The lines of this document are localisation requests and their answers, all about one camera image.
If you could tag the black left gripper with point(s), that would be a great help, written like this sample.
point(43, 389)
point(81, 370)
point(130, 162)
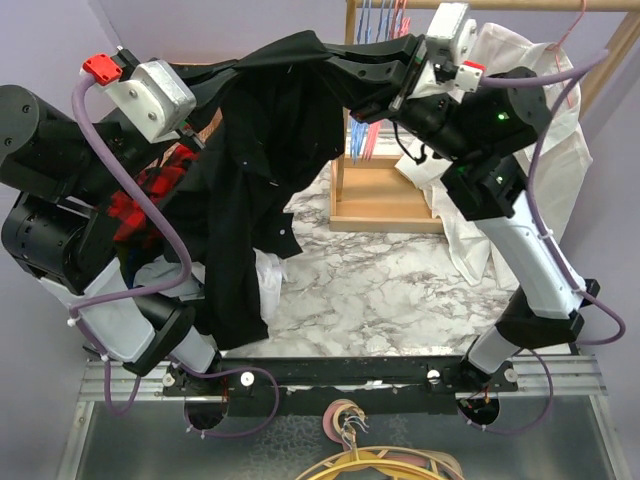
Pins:
point(185, 139)

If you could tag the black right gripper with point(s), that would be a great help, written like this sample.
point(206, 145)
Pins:
point(381, 75)

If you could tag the black button shirt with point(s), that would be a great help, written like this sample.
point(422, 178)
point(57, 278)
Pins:
point(280, 126)

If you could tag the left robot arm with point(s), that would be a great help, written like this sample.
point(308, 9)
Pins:
point(59, 232)

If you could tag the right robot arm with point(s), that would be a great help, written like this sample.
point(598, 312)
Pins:
point(477, 122)

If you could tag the blue hanger bundle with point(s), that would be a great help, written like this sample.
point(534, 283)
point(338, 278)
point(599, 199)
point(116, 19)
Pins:
point(364, 136)

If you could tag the pink hanger bundle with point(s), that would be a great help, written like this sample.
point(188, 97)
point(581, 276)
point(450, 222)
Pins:
point(395, 27)

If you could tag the white crumpled shirt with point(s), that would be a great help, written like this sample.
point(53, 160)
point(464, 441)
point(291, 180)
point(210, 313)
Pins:
point(270, 269)

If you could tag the white hanging shirt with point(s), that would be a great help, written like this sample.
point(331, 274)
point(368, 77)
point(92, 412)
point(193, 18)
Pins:
point(560, 172)

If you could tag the pink hanger holding shirt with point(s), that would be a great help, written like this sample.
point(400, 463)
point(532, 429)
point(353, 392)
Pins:
point(567, 30)

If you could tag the pink hanger pile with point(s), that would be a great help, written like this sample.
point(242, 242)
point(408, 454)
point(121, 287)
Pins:
point(343, 420)

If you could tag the yellow hanger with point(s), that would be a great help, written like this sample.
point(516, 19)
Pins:
point(391, 461)

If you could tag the peach file organizer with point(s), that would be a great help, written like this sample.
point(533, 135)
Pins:
point(206, 81)

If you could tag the wooden clothes rack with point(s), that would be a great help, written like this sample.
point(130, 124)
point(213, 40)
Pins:
point(371, 196)

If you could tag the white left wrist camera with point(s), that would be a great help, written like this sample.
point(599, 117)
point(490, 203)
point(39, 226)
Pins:
point(150, 94)

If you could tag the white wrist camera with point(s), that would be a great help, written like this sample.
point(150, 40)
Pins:
point(150, 94)
point(450, 39)

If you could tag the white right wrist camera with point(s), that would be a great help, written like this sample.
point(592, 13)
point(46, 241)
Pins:
point(450, 39)

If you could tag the black mounting rail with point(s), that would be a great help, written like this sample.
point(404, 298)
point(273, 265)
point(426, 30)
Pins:
point(306, 386)

